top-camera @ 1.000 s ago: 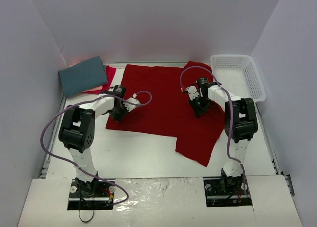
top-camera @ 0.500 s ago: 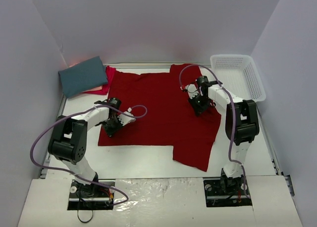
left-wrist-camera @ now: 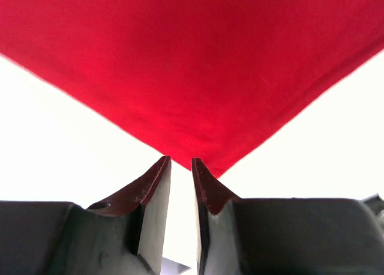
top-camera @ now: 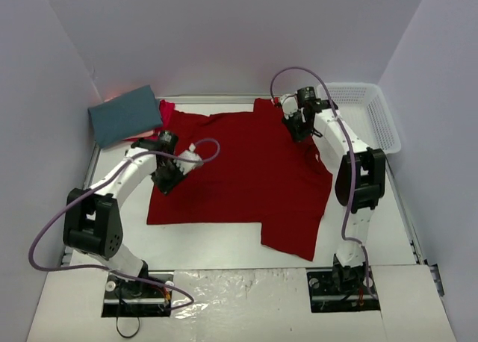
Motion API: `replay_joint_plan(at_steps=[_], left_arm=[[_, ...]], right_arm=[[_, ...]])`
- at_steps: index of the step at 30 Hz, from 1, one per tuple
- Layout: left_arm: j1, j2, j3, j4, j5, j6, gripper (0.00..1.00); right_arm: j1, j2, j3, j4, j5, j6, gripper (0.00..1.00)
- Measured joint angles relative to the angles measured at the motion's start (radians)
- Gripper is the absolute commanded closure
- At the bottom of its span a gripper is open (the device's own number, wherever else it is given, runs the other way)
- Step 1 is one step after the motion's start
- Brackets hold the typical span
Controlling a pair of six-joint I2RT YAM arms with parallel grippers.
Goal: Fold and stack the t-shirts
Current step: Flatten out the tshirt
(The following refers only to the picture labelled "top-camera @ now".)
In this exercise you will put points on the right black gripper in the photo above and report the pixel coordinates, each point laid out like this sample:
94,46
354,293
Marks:
296,129

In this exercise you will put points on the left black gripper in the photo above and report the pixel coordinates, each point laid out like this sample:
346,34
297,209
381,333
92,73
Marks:
166,181

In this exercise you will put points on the red t shirt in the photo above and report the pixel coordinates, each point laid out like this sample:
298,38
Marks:
166,110
255,174

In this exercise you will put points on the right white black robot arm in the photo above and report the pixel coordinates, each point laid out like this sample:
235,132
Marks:
360,179

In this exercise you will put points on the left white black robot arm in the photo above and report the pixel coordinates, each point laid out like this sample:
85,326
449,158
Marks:
93,224

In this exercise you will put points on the folded pink t shirt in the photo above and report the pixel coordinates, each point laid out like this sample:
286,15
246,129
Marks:
146,134

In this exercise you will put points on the white plastic basket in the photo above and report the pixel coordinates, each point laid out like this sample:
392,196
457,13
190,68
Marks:
364,108

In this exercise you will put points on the folded red t shirt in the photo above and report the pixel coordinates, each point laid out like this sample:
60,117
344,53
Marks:
166,110

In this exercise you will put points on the folded teal t shirt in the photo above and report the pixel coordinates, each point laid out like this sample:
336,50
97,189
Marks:
127,115

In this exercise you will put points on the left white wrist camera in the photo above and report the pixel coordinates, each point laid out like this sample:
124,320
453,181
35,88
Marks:
188,161

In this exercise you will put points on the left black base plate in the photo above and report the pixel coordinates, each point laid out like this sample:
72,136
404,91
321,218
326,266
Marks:
135,299

